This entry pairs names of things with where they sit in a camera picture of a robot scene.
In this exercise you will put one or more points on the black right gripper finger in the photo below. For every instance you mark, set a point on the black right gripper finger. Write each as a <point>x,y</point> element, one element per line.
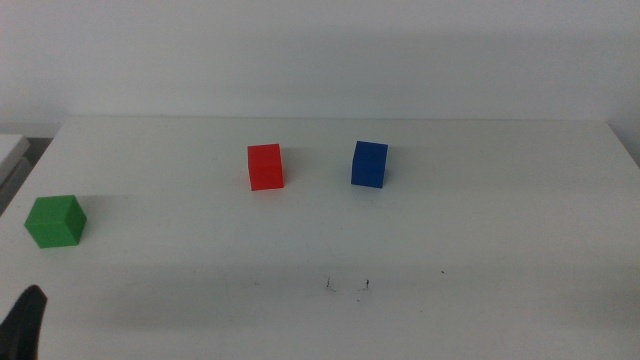
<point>22,325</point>

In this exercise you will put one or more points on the green cube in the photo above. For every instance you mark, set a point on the green cube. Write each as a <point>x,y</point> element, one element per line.
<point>54,222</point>

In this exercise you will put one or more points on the blue cube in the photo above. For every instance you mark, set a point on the blue cube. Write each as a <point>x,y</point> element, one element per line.
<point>369,165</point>

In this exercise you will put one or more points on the red cube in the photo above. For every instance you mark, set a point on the red cube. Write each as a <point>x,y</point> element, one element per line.
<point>265,167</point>

